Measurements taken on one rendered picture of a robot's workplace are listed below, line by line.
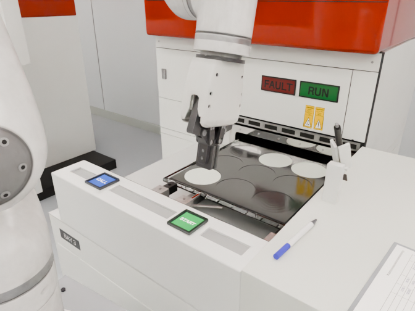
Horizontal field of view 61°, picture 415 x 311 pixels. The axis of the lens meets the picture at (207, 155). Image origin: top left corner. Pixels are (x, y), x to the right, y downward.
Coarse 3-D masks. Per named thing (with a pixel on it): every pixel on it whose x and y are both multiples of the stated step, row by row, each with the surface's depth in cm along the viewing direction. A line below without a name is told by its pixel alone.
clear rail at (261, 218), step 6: (168, 180) 94; (180, 186) 91; (186, 186) 90; (192, 192) 89; (198, 192) 88; (204, 198) 87; (210, 198) 86; (216, 198) 85; (222, 204) 84; (228, 204) 83; (234, 204) 83; (234, 210) 82; (240, 210) 81; (246, 210) 80; (252, 216) 79; (258, 216) 78; (264, 222) 77; (270, 222) 76; (276, 222) 76
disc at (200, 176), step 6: (198, 168) 100; (204, 168) 100; (186, 174) 97; (192, 174) 97; (198, 174) 97; (204, 174) 97; (210, 174) 97; (216, 174) 97; (192, 180) 94; (198, 180) 94; (204, 180) 94; (210, 180) 94; (216, 180) 94
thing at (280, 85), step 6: (264, 78) 111; (270, 78) 109; (276, 78) 108; (264, 84) 111; (270, 84) 110; (276, 84) 109; (282, 84) 107; (288, 84) 106; (294, 84) 105; (270, 90) 111; (276, 90) 109; (282, 90) 108; (288, 90) 107
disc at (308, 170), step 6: (300, 162) 104; (306, 162) 104; (294, 168) 100; (300, 168) 100; (306, 168) 100; (312, 168) 100; (318, 168) 100; (324, 168) 100; (300, 174) 97; (306, 174) 97; (312, 174) 97; (318, 174) 97; (324, 174) 97
